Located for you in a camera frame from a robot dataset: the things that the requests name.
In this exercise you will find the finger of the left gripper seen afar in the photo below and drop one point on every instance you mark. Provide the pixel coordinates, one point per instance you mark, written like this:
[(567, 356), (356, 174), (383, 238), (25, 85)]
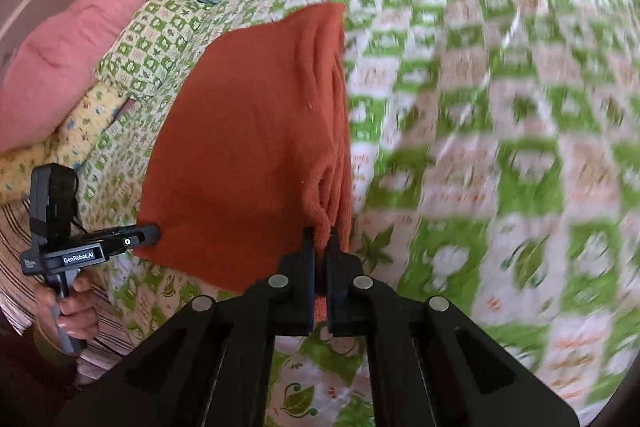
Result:
[(142, 235)]

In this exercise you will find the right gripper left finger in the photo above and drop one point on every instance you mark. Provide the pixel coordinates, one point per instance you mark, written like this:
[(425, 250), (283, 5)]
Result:
[(284, 301)]

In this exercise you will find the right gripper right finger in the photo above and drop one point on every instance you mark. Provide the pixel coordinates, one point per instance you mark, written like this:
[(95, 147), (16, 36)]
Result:
[(353, 299)]

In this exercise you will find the rust red knit garment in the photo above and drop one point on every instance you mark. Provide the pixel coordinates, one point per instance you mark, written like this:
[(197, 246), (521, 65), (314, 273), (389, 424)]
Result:
[(254, 150)]

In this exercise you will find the person's left hand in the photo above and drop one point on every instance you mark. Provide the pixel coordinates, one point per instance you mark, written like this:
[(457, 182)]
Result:
[(77, 314)]

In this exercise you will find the yellow printed cloth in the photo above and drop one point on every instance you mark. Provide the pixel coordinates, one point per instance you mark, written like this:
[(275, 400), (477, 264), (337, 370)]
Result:
[(69, 145)]

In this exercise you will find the plaid striped cloth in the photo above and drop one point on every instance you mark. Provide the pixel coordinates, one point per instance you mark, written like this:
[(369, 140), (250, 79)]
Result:
[(18, 299)]

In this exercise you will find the green white patterned bedsheet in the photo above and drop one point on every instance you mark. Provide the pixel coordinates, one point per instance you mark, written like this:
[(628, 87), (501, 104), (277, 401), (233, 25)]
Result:
[(495, 160)]

